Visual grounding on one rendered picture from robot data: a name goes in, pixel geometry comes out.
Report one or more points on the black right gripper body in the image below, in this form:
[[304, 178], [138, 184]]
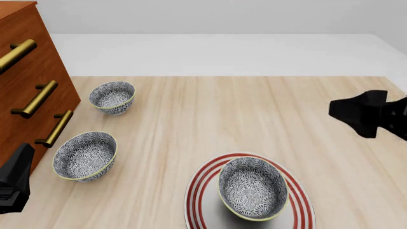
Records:
[[372, 112]]

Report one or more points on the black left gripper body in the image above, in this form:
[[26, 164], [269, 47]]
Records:
[[14, 199]]

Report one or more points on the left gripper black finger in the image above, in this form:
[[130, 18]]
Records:
[[22, 164]]

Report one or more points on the small patterned grey bowl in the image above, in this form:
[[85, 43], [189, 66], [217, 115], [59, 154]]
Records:
[[111, 99]]

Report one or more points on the brown wooden cabinet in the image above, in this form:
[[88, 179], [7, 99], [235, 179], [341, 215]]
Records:
[[22, 95]]

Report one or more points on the white plate with red rings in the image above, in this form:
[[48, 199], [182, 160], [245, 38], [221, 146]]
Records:
[[203, 205]]

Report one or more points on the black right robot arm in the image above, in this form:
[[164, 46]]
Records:
[[395, 119]]

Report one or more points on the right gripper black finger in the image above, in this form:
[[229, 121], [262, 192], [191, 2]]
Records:
[[349, 117], [349, 103]]

